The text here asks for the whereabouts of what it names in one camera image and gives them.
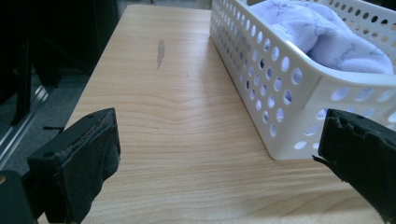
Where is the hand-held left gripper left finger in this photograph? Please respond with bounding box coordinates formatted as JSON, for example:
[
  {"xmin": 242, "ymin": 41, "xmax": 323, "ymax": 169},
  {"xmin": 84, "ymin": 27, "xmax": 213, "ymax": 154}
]
[{"xmin": 26, "ymin": 107, "xmax": 121, "ymax": 224}]

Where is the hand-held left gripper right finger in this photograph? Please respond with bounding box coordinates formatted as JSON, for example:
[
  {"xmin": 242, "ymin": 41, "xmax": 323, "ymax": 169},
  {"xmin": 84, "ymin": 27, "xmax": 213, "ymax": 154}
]
[{"xmin": 312, "ymin": 108, "xmax": 396, "ymax": 224}]

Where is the white perforated plastic basket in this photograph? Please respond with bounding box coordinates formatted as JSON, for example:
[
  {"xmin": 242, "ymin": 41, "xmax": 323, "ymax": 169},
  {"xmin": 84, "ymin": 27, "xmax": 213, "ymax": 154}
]
[{"xmin": 209, "ymin": 0, "xmax": 396, "ymax": 161}]

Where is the light purple towel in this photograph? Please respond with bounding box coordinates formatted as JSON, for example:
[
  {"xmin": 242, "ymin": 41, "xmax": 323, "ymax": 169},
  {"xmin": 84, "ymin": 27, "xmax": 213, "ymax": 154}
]
[{"xmin": 248, "ymin": 0, "xmax": 395, "ymax": 76}]

